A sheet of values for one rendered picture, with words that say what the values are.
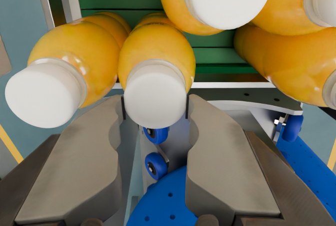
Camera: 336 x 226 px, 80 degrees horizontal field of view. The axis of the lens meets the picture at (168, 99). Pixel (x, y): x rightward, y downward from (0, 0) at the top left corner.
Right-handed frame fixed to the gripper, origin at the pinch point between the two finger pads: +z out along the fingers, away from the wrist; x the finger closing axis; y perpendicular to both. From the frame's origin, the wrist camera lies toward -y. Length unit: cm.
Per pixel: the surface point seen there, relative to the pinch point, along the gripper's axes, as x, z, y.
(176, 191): 2.5, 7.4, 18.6
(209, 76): 6.6, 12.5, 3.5
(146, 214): -1.5, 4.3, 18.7
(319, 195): 51, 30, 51
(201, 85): 5.3, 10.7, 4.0
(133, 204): -24, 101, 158
